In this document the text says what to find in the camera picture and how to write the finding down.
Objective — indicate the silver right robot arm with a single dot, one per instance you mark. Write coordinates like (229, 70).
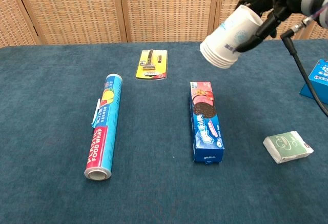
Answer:
(323, 6)

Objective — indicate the blue chocolate chip cookie box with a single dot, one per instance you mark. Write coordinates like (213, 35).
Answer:
(319, 80)

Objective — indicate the green tissue pack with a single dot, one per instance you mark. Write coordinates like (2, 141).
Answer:
(287, 145)

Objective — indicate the yellow razor blister pack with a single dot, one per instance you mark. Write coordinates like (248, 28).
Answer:
(139, 70)

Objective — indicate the blue table mat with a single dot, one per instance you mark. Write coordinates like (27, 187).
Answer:
(153, 119)

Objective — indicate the blue Oreo cookie box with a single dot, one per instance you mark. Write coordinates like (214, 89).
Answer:
(206, 126)

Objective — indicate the plastic food wrap roll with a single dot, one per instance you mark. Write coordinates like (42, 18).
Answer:
(105, 131)

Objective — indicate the white paper cup stack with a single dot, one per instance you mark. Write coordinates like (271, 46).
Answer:
(225, 42)

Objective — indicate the woven bamboo folding screen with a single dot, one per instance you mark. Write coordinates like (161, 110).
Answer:
(77, 8)

